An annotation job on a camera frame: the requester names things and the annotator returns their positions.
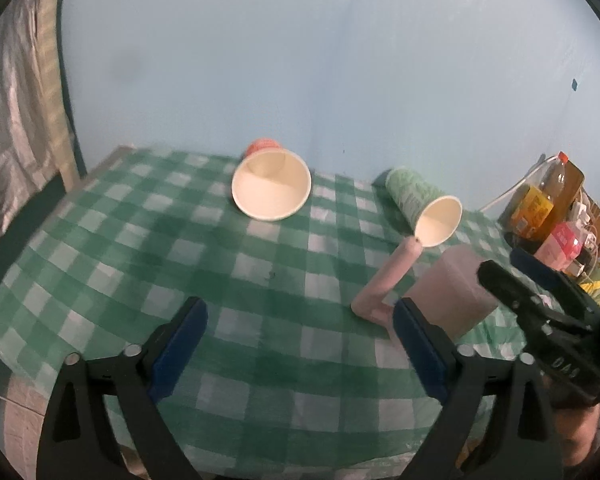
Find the silver curtain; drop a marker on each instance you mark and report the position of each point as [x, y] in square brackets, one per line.
[10, 150]

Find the green checkered tablecloth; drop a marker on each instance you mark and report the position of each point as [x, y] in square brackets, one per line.
[280, 310]

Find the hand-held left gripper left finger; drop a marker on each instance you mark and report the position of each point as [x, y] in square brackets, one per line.
[177, 350]

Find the plastic bottle with yellow label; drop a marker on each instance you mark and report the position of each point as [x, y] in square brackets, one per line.
[555, 180]

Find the person's right forearm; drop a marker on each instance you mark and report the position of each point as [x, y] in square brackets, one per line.
[575, 430]

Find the yellow green packet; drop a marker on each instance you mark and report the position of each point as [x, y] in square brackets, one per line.
[599, 280]

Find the beige striped cloth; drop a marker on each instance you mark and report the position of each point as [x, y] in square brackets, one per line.
[55, 110]

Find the brown cardboard box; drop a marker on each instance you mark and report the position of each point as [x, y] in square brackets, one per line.
[575, 185]

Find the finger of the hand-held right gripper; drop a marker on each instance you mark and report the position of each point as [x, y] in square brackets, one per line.
[545, 272]
[535, 317]

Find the white power strip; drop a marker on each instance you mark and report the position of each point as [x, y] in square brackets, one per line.
[586, 225]

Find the green paper cup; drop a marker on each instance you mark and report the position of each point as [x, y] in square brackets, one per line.
[420, 200]

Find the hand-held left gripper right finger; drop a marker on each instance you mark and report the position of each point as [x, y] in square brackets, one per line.
[422, 355]

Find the orange paper cup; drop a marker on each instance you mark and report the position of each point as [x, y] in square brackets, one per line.
[272, 185]

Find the pink labelled bottle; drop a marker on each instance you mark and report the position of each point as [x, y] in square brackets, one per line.
[560, 245]

